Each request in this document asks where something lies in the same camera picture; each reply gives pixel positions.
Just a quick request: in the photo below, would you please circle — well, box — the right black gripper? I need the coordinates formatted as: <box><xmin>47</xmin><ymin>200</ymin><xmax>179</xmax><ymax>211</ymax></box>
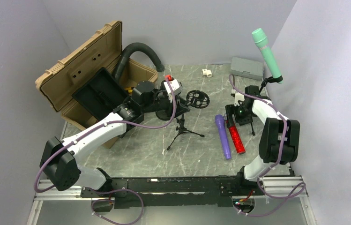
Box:
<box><xmin>225</xmin><ymin>102</ymin><xmax>254</xmax><ymax>128</ymax></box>

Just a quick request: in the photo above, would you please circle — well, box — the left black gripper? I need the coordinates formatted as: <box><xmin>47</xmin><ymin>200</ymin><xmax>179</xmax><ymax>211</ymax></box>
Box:
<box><xmin>142</xmin><ymin>93</ymin><xmax>190</xmax><ymax>118</ymax></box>

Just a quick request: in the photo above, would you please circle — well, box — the black round base mic stand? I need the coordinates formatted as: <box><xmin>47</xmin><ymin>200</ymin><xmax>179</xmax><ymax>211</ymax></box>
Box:
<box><xmin>155</xmin><ymin>109</ymin><xmax>173</xmax><ymax>121</ymax></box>

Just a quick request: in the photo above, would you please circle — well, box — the purple microphone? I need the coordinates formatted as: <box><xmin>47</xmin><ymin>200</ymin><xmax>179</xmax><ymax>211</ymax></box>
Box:
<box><xmin>215</xmin><ymin>114</ymin><xmax>232</xmax><ymax>160</ymax></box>

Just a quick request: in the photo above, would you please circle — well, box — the black tripod stand shock mount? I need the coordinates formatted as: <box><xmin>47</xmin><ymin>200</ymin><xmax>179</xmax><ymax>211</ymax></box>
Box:
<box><xmin>166</xmin><ymin>90</ymin><xmax>210</xmax><ymax>150</ymax></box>

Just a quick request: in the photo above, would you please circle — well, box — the red glitter microphone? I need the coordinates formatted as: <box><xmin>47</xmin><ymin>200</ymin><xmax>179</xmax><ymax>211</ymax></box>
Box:
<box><xmin>228</xmin><ymin>125</ymin><xmax>246</xmax><ymax>154</ymax></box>

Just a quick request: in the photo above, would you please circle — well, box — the white pvc elbow fitting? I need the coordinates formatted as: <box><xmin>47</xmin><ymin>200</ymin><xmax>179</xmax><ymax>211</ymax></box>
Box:
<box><xmin>201</xmin><ymin>69</ymin><xmax>213</xmax><ymax>78</ymax></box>

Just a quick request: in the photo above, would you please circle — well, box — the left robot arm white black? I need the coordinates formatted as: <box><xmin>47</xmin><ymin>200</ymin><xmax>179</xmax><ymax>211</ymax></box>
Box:
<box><xmin>33</xmin><ymin>76</ymin><xmax>183</xmax><ymax>197</ymax></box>

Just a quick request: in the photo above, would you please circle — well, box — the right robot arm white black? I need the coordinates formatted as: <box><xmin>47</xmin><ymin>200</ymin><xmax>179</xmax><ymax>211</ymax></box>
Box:
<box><xmin>225</xmin><ymin>85</ymin><xmax>300</xmax><ymax>195</ymax></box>

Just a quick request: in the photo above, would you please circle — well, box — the black tripod stand right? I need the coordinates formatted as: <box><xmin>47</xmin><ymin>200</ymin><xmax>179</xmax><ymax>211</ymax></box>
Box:
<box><xmin>241</xmin><ymin>76</ymin><xmax>283</xmax><ymax>124</ymax></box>

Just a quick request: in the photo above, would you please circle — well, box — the mint green microphone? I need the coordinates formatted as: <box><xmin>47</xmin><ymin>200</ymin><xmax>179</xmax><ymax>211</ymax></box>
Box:
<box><xmin>252</xmin><ymin>28</ymin><xmax>283</xmax><ymax>83</ymax></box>

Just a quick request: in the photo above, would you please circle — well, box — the yellow tool in case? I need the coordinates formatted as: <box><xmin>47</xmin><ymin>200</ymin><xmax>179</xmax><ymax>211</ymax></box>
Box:
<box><xmin>124</xmin><ymin>87</ymin><xmax>134</xmax><ymax>94</ymax></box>

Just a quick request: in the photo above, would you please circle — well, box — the grey plastic case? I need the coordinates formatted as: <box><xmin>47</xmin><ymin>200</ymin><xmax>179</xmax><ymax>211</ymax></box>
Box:
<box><xmin>230</xmin><ymin>57</ymin><xmax>264</xmax><ymax>80</ymax></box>

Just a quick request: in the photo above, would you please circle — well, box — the black tray in case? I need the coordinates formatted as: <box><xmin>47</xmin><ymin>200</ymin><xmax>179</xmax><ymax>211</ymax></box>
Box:
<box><xmin>72</xmin><ymin>67</ymin><xmax>128</xmax><ymax>120</ymax></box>

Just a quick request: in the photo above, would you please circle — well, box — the tan plastic tool case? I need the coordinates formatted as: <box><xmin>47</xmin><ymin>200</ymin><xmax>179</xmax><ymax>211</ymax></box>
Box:
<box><xmin>35</xmin><ymin>20</ymin><xmax>159</xmax><ymax>150</ymax></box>

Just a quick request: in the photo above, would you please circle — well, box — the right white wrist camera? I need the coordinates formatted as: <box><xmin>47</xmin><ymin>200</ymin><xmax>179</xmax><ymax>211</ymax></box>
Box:
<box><xmin>231</xmin><ymin>90</ymin><xmax>245</xmax><ymax>106</ymax></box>

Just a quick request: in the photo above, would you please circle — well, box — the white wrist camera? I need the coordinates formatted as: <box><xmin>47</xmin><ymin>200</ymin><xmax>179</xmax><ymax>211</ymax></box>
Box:
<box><xmin>163</xmin><ymin>75</ymin><xmax>183</xmax><ymax>95</ymax></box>
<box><xmin>231</xmin><ymin>90</ymin><xmax>245</xmax><ymax>106</ymax></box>

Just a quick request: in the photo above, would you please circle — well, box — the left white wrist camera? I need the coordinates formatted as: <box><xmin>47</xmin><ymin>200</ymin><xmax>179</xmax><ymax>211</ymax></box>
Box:
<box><xmin>163</xmin><ymin>75</ymin><xmax>183</xmax><ymax>95</ymax></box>

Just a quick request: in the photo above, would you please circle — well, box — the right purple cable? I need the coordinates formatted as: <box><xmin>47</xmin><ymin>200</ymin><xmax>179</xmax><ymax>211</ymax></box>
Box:
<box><xmin>228</xmin><ymin>74</ymin><xmax>306</xmax><ymax>218</ymax></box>

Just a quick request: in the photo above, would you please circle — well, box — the purple cable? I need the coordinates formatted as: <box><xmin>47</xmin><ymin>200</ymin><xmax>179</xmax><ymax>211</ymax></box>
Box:
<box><xmin>228</xmin><ymin>74</ymin><xmax>306</xmax><ymax>218</ymax></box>
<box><xmin>33</xmin><ymin>79</ymin><xmax>178</xmax><ymax>194</ymax></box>

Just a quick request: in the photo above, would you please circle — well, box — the black corrugated hose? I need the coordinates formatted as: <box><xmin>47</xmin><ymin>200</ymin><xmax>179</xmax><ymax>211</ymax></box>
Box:
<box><xmin>113</xmin><ymin>42</ymin><xmax>165</xmax><ymax>83</ymax></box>

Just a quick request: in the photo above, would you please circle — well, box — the purple loop cable base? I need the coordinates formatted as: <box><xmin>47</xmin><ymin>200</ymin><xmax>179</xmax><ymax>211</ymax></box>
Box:
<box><xmin>90</xmin><ymin>187</ymin><xmax>146</xmax><ymax>225</ymax></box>

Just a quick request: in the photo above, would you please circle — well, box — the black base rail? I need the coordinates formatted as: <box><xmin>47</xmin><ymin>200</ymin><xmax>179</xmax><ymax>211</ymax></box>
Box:
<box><xmin>81</xmin><ymin>174</ymin><xmax>263</xmax><ymax>209</ymax></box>

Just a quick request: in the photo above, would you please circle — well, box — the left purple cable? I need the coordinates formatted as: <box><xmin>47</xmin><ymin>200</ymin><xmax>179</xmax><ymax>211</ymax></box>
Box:
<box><xmin>33</xmin><ymin>79</ymin><xmax>178</xmax><ymax>194</ymax></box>

